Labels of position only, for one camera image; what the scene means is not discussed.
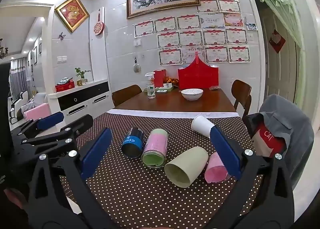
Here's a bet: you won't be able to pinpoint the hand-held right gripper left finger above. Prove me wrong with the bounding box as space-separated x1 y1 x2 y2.
15 128 114 229

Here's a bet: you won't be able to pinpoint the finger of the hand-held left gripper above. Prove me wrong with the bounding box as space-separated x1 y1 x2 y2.
11 112 65 140
21 114 94 161

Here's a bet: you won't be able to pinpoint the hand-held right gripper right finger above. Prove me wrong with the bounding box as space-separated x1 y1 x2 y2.
205 126 304 229

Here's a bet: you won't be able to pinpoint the pale beige cup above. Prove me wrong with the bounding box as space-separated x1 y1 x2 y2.
164 146 209 189

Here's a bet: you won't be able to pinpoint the blue cup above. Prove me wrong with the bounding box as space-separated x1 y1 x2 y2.
121 127 144 159

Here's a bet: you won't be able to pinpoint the white paper cup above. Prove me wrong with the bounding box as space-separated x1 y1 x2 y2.
191 115 216 138

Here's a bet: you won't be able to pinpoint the pink and green cup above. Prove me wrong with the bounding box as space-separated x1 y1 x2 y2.
140 128 168 169

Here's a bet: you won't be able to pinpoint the person's left hand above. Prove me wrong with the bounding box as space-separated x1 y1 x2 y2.
0 188 29 219

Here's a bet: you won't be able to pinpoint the white sofa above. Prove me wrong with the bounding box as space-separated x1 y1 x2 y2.
27 91 48 109

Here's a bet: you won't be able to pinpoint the white and black cabinet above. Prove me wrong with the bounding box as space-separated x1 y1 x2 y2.
47 80 110 119

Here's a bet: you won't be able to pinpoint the red box with dark lid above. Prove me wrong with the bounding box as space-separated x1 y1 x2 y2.
55 76 75 92

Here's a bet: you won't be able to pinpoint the grey window curtain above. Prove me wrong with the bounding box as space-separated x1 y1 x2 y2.
9 58 28 99

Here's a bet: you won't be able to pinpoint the red and white bag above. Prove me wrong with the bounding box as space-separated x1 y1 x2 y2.
251 121 287 158

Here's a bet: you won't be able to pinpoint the potted green plant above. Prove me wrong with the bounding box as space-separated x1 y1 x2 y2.
74 67 92 86

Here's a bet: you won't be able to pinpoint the wooden chair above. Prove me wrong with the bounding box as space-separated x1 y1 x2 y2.
241 95 252 119
231 79 252 109
112 84 143 107

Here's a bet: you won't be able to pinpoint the brown polka dot tablecloth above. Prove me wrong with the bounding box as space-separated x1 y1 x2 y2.
59 112 265 229

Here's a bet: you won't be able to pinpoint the grey jacket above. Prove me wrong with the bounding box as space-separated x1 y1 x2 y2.
259 94 315 189

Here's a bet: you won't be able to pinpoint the dark chandelier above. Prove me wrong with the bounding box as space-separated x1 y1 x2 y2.
0 39 9 60

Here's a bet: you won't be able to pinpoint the white bowl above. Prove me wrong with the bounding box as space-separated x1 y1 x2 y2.
180 88 204 101

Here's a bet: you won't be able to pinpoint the wooden dining table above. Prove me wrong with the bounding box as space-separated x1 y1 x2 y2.
114 87 237 113

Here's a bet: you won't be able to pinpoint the clear spray bottle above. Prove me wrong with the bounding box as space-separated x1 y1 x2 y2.
145 72 157 99

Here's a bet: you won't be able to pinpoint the red gift bag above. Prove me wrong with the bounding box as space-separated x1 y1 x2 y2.
178 51 219 90

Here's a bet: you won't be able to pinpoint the small red box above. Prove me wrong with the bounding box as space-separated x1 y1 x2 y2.
153 69 167 88

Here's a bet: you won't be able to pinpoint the white door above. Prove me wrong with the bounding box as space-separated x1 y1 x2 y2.
260 6 300 112

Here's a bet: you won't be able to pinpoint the red round hanging ornament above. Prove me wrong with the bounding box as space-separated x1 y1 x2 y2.
93 14 104 36

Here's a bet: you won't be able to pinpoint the red gold framed picture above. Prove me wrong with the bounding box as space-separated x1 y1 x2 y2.
54 0 90 33

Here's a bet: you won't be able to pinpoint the red door decoration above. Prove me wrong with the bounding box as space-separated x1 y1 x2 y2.
269 29 286 54

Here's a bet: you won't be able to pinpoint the green door curtain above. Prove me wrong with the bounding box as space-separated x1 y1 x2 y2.
244 0 304 47

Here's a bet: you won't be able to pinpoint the group of wall certificates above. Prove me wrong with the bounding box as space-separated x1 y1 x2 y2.
134 0 250 66

